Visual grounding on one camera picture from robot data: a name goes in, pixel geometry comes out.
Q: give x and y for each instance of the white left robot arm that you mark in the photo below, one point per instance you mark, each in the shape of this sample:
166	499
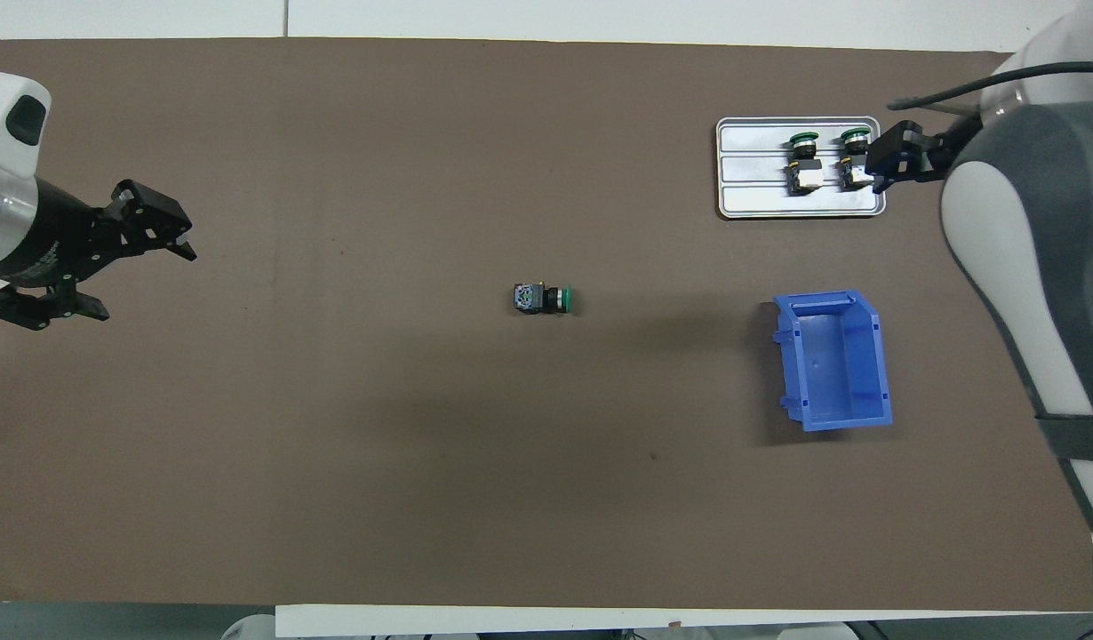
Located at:
0	133

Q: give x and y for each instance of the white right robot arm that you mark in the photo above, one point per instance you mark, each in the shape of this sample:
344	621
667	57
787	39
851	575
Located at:
1026	222

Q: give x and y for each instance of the blue plastic storage bin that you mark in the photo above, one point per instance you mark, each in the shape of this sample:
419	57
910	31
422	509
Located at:
835	373

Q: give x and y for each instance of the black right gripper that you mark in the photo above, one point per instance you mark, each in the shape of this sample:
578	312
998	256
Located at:
933	156

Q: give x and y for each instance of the brown table mat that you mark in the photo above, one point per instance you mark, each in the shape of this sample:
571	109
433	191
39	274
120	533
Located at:
511	516

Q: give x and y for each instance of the green push button switch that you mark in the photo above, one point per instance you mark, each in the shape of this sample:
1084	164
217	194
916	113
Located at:
804	169
853	164
542	299

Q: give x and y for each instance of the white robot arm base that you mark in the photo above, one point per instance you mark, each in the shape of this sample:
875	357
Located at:
817	634
249	628

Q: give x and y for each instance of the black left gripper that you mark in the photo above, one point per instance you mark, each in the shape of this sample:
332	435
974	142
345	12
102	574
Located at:
58	240

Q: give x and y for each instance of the silver metal tray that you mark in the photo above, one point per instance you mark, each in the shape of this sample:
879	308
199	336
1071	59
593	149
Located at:
760	200

